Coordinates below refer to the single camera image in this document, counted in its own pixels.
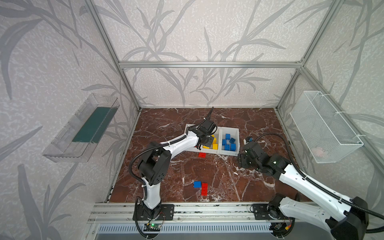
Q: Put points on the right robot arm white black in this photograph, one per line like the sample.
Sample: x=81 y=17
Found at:
x=344 y=218

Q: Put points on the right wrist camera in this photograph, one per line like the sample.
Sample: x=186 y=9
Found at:
x=248 y=140

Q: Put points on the pink object in basket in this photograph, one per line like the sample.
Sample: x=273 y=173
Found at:
x=318 y=152

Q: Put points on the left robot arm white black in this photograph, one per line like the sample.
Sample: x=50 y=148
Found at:
x=151 y=165

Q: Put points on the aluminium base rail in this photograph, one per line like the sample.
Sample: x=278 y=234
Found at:
x=205 y=212

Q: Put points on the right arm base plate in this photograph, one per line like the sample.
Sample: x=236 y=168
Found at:
x=262 y=212

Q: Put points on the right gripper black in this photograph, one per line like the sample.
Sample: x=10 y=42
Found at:
x=244 y=160

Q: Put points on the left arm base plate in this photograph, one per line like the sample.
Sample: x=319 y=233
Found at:
x=161 y=212

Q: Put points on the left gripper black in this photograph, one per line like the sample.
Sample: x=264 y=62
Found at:
x=207 y=141

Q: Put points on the white three-compartment sorting bin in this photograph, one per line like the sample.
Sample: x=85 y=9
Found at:
x=220 y=134

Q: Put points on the white wire mesh basket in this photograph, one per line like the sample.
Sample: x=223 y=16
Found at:
x=322 y=125

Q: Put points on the clear plastic wall tray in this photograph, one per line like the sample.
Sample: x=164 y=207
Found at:
x=78 y=139

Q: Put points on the right controller wiring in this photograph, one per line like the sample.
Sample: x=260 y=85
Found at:
x=280 y=227

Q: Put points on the left controller board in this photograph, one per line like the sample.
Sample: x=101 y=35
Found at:
x=152 y=227

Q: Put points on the long red lego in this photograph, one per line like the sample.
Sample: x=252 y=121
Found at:
x=204 y=189

